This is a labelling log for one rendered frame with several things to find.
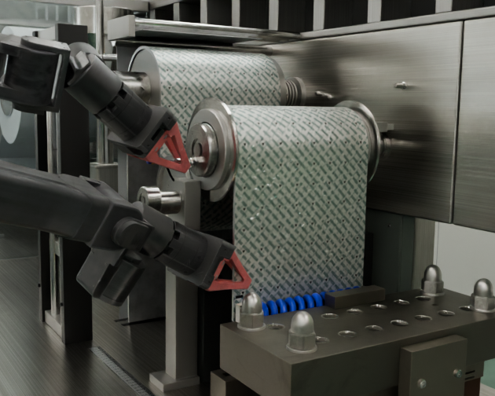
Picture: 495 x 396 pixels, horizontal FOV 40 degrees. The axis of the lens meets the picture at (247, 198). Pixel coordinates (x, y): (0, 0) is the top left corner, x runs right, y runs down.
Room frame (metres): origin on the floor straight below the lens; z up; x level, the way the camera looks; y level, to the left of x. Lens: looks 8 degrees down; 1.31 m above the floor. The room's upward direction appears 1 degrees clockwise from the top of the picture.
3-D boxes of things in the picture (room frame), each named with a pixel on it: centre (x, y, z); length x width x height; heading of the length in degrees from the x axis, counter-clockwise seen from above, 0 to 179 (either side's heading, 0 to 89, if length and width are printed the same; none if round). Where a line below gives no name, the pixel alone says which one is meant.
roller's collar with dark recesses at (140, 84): (1.15, 0.21, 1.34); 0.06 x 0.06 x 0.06; 32
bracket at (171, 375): (0.96, 0.11, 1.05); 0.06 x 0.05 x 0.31; 122
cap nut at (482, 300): (0.93, -0.34, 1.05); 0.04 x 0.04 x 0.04
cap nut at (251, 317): (0.84, -0.01, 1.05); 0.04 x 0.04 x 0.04
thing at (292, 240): (0.97, -0.08, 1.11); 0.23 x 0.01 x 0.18; 122
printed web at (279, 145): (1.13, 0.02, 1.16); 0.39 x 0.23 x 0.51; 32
